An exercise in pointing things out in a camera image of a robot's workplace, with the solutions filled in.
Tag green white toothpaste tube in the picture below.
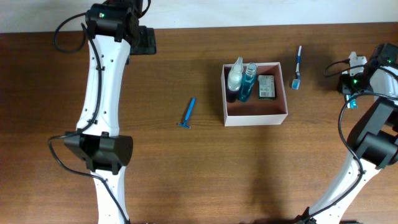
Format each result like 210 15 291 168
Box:
345 95 358 109

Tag blue white toothbrush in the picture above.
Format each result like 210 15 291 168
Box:
292 45 302 90

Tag green soap box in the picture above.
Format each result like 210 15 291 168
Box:
257 75 276 100

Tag blue disposable razor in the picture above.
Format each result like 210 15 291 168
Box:
177 98 196 129

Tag clear spray bottle dark liquid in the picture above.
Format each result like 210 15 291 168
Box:
226 57 244 103

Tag teal mouthwash bottle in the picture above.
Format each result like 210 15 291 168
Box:
238 62 257 102

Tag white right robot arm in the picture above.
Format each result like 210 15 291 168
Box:
295 43 397 224

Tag pink open cardboard box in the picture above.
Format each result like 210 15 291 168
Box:
221 62 289 126

